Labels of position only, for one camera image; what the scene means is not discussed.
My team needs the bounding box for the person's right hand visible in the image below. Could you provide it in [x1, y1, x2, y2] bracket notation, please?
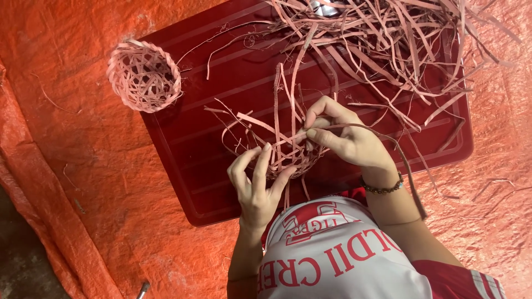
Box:
[296, 96, 398, 177]

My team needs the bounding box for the person's left hand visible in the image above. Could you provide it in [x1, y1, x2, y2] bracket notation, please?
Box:
[227, 143, 298, 232]

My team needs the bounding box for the unfinished woven strip basket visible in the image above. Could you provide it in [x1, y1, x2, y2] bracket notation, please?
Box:
[204, 62, 333, 210]

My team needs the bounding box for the dark red plastic tray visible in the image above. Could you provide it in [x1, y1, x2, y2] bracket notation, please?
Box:
[135, 0, 474, 227]

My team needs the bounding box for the heap of pink strips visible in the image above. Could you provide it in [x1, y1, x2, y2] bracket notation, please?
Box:
[177, 0, 522, 200]

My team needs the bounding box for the white and red shirt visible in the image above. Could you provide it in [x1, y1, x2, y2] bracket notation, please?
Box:
[256, 188, 508, 299]

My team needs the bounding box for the shiny metal object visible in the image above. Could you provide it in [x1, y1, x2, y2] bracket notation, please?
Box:
[309, 0, 344, 18]

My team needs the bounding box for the finished small woven basket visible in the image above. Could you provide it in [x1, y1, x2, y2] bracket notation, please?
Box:
[106, 39, 183, 114]

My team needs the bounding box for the orange tarpaulin sheet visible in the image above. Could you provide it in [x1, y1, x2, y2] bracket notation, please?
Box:
[0, 0, 532, 299]

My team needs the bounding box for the brown bead bracelet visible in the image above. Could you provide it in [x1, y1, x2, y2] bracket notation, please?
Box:
[359, 171, 405, 195]

